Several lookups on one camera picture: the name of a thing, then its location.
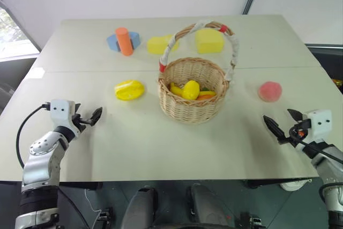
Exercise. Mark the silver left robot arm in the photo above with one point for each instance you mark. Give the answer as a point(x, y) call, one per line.
point(40, 164)

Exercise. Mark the blue foam block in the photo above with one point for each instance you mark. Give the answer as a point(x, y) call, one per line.
point(136, 38)

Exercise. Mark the window with grey frame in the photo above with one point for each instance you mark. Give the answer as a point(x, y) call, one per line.
point(13, 30)

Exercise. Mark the dark furniture beside table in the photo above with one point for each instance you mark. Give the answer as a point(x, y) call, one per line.
point(328, 60)

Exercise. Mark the yellow toy banana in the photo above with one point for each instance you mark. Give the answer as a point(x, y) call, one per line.
point(175, 89)

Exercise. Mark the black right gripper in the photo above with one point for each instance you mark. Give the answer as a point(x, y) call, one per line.
point(298, 132)

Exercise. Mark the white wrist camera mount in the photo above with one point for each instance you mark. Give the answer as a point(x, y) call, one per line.
point(320, 124)
point(62, 111)

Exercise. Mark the yellow toy starfruit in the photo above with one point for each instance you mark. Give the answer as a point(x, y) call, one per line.
point(130, 91)

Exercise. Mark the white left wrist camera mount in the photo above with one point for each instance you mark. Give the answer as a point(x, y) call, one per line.
point(62, 111)

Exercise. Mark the white shoe under table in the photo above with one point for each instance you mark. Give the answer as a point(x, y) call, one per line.
point(294, 184)

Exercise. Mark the pink toy peach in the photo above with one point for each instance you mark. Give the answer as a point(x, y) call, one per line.
point(270, 91)

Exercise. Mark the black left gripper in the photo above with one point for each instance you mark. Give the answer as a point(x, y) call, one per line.
point(78, 124)

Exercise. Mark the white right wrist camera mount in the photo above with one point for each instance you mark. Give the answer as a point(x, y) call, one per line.
point(320, 124)

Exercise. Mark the yellow toy lemon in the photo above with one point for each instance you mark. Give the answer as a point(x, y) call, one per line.
point(191, 89)

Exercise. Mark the orange foam cylinder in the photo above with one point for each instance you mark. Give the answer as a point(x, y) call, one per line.
point(125, 41)

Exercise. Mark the orange toy fruit piece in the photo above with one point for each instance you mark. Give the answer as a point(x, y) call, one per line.
point(205, 95)

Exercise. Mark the small dark green object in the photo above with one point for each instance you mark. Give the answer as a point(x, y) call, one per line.
point(205, 88)

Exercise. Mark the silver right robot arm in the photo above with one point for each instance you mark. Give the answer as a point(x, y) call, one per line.
point(331, 175)

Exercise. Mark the yellow foam block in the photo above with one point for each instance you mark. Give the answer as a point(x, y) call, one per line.
point(209, 41)
point(158, 44)

